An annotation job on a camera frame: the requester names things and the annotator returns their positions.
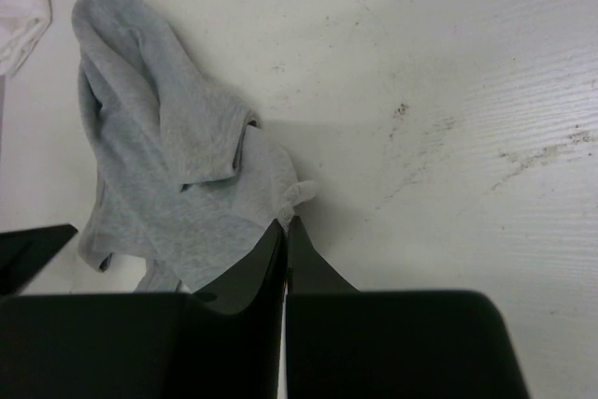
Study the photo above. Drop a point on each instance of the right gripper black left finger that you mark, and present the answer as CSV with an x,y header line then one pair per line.
x,y
234,327

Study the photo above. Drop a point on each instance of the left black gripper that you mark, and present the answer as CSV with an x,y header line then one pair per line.
x,y
25,253

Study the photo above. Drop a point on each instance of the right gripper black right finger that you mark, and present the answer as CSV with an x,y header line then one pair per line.
x,y
323,332

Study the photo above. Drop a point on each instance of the grey tank top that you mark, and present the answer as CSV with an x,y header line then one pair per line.
x,y
186,178

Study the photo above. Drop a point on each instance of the white folded tank top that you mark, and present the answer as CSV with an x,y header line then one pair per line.
x,y
23,23

